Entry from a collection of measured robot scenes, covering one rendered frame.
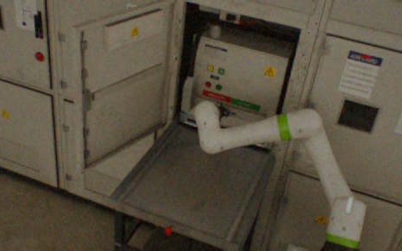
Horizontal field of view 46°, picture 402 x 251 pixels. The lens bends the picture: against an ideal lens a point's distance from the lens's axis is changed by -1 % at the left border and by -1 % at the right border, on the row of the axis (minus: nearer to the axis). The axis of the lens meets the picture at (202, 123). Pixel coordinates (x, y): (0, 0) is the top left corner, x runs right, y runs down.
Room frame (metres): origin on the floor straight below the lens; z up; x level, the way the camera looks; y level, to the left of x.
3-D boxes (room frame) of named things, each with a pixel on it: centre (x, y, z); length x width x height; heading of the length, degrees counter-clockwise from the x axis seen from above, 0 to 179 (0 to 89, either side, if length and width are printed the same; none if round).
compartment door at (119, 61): (1.98, 0.39, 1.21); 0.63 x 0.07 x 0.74; 147
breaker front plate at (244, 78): (2.16, -0.13, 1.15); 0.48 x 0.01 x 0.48; 73
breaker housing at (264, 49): (2.41, -0.21, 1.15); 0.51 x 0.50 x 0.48; 163
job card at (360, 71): (1.94, -0.67, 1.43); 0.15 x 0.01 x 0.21; 73
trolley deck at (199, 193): (1.80, -0.02, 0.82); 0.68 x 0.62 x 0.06; 163
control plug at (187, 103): (2.16, 0.09, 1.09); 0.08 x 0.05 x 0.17; 163
